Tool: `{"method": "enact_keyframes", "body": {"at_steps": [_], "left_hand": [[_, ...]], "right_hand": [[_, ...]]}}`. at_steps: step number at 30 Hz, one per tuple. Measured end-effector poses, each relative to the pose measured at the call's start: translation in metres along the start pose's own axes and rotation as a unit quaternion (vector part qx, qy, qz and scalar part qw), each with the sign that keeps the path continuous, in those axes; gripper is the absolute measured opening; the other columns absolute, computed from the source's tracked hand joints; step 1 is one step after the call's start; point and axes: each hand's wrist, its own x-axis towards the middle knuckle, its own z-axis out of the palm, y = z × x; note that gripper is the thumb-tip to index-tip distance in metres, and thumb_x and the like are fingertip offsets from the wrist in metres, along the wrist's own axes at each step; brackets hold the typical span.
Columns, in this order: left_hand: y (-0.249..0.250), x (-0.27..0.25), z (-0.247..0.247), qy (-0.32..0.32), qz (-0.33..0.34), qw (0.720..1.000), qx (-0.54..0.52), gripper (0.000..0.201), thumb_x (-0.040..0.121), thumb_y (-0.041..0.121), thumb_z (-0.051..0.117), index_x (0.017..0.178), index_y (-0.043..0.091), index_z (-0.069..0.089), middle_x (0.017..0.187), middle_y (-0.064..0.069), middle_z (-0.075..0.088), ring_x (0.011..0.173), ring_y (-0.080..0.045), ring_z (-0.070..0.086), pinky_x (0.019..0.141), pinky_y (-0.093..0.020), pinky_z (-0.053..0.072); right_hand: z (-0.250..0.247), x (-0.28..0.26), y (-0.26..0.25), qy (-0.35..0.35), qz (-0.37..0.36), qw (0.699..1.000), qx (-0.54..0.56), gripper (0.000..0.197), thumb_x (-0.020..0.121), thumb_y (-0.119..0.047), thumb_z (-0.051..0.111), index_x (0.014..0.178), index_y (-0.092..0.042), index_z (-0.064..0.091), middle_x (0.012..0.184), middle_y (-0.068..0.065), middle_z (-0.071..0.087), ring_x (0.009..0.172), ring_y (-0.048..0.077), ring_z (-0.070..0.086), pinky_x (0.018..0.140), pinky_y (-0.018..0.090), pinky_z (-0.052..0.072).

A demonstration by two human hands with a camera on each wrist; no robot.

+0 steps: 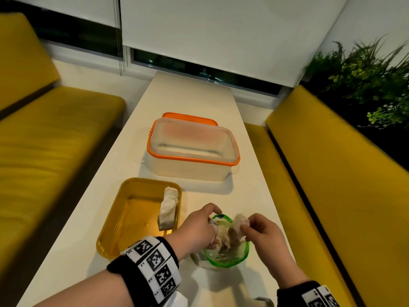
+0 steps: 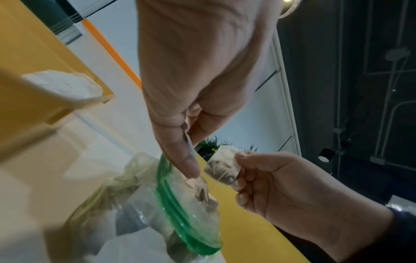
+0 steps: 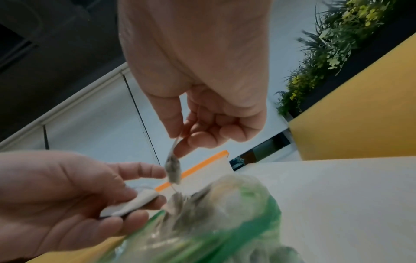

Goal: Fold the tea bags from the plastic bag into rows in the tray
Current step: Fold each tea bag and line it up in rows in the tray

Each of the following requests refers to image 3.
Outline person's left hand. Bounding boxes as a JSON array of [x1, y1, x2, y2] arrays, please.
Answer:
[[0, 150, 168, 261]]

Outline person's right hand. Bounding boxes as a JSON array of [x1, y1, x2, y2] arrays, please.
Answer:
[[117, 0, 274, 159]]

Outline tea bag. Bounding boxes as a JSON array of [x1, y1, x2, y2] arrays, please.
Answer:
[[163, 136, 182, 185], [98, 189, 161, 220]]

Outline clear plastic bag green zip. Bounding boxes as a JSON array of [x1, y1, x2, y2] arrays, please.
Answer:
[[97, 174, 306, 263]]

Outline white roller blind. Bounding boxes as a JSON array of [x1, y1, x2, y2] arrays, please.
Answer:
[[130, 0, 326, 166]]

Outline clear container orange rim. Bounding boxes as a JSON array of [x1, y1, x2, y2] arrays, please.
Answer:
[[155, 150, 234, 192]]

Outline dark window pane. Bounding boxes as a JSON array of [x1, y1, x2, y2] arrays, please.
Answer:
[[229, 128, 292, 172]]

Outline green artificial plants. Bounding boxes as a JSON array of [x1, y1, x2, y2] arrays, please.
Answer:
[[275, 0, 396, 116]]

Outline blind pull cord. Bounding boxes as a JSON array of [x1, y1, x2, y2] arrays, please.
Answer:
[[122, 73, 161, 166]]

